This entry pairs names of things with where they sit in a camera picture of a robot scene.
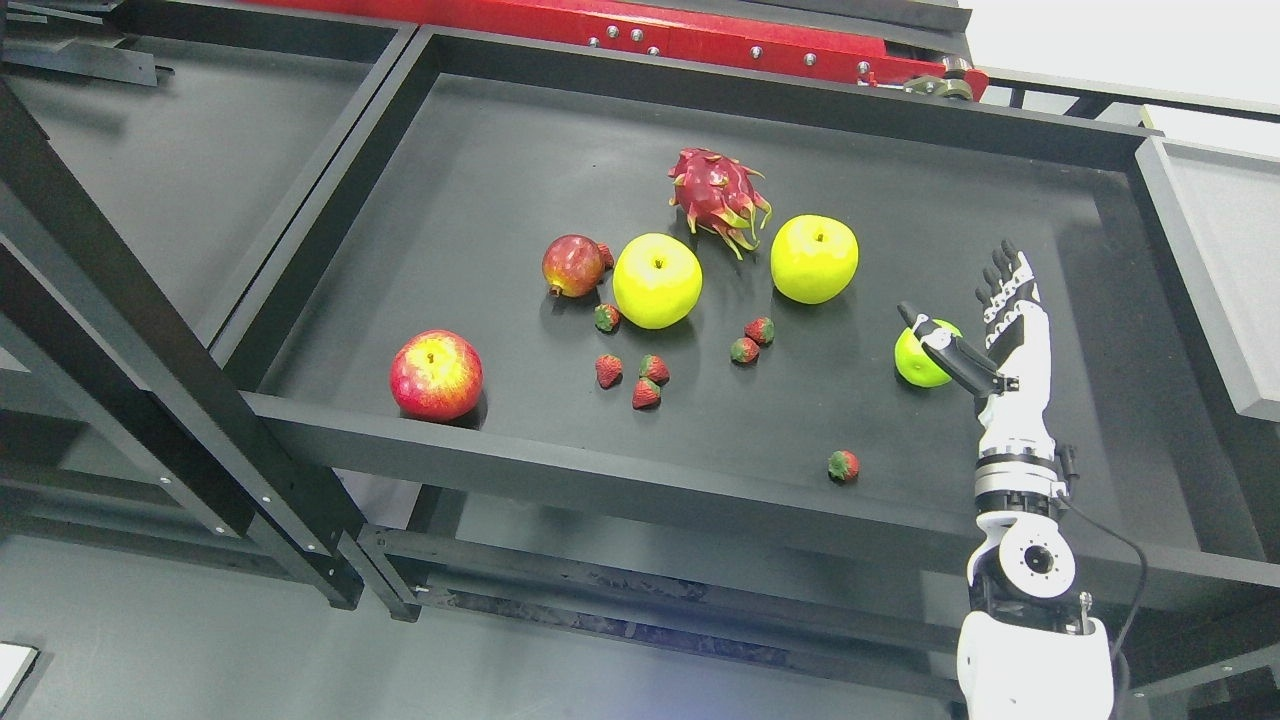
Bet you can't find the yellow apple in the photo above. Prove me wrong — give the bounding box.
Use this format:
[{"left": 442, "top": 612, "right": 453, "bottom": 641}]
[
  {"left": 612, "top": 233, "right": 703, "bottom": 331},
  {"left": 771, "top": 214, "right": 860, "bottom": 305}
]

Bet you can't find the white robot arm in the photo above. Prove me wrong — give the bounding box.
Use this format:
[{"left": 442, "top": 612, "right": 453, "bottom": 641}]
[{"left": 956, "top": 446, "right": 1115, "bottom": 719}]

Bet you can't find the pomegranate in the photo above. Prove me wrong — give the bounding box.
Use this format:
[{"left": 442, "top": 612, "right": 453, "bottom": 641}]
[{"left": 541, "top": 234, "right": 605, "bottom": 299}]

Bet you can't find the yellow apple left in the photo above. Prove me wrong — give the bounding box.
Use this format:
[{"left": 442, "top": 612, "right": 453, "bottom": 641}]
[{"left": 612, "top": 233, "right": 703, "bottom": 331}]

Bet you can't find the green apple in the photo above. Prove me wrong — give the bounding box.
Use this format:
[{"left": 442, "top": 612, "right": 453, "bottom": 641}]
[{"left": 893, "top": 328, "right": 952, "bottom": 389}]

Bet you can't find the strawberry front lone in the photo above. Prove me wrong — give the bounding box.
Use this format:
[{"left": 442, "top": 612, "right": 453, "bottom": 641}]
[{"left": 827, "top": 448, "right": 861, "bottom": 486}]

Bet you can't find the black metal shelf rack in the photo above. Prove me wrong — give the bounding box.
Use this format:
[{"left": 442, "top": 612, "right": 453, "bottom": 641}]
[{"left": 3, "top": 1, "right": 1277, "bottom": 719}]

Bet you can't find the red apple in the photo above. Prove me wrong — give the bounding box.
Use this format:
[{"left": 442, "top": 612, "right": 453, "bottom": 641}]
[{"left": 389, "top": 329, "right": 484, "bottom": 421}]

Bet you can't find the strawberry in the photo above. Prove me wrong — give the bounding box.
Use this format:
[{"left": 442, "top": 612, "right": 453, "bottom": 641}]
[
  {"left": 631, "top": 377, "right": 662, "bottom": 410},
  {"left": 593, "top": 304, "right": 622, "bottom": 334},
  {"left": 594, "top": 354, "right": 625, "bottom": 389},
  {"left": 730, "top": 336, "right": 760, "bottom": 366},
  {"left": 742, "top": 316, "right": 774, "bottom": 346},
  {"left": 639, "top": 354, "right": 669, "bottom": 386}
]

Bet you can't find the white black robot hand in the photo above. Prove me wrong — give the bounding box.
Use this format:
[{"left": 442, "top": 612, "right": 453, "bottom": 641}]
[{"left": 897, "top": 241, "right": 1056, "bottom": 465}]

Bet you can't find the yellow apple right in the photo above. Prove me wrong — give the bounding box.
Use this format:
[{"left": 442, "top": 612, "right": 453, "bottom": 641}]
[{"left": 771, "top": 214, "right": 860, "bottom": 305}]

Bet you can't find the pink dragon fruit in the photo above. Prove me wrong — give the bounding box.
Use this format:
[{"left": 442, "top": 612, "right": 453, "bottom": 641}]
[{"left": 667, "top": 147, "right": 773, "bottom": 261}]

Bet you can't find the red metal beam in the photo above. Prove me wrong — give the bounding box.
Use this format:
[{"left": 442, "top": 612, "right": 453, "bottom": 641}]
[{"left": 276, "top": 1, "right": 992, "bottom": 101}]

